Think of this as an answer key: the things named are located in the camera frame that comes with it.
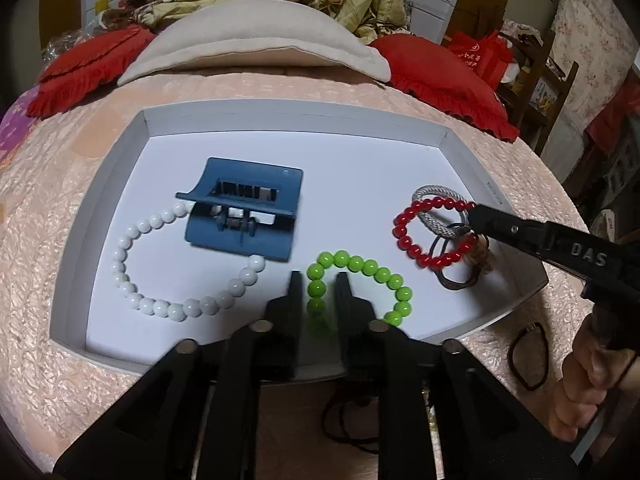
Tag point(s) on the beige pillow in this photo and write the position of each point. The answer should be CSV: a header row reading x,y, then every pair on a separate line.
x,y
240,30

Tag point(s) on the white cardboard box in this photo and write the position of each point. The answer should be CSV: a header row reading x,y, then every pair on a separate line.
x,y
350,170

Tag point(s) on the blue hair claw clip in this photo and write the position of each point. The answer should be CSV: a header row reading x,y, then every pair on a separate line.
x,y
250,172

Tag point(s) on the red ruffled pillow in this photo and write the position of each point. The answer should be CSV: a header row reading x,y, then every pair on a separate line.
x,y
80,70
440,70

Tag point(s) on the red cloth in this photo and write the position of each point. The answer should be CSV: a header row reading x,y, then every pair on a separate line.
x,y
610,120

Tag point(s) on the person's right hand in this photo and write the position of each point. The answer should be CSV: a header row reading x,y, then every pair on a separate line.
x,y
585,385

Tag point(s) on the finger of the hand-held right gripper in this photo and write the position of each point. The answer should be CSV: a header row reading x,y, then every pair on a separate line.
x,y
505,227

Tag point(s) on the clear plastic bag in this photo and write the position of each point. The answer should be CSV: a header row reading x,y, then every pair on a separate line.
x,y
65,42

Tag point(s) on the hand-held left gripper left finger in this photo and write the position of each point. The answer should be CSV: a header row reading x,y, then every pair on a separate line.
x,y
295,305

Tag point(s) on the red shopping bag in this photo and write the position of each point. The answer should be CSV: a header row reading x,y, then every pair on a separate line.
x,y
480,55

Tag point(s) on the pink floral cloth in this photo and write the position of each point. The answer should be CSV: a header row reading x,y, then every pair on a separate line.
x,y
595,35

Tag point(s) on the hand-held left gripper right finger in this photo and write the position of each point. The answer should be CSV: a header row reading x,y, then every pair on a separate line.
x,y
345,305

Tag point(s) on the purple floral sheet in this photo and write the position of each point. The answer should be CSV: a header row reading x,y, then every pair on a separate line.
x,y
12,125

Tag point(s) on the wooden chair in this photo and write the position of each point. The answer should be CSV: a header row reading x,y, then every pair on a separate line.
x,y
560,95

